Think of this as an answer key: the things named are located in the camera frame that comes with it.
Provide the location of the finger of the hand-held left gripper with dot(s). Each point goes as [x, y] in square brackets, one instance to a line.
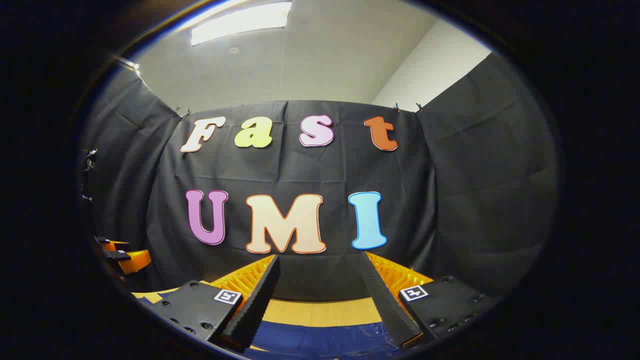
[135, 261]
[116, 245]

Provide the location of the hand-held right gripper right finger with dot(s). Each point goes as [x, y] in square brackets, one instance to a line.
[385, 310]

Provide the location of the blue jeans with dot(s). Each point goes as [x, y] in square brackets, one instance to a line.
[320, 342]

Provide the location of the black backdrop cloth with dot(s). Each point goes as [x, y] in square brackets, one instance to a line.
[310, 170]

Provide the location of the ceiling light panel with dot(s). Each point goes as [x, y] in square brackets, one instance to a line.
[240, 21]

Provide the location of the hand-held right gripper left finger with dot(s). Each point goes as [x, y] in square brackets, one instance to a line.
[260, 300]

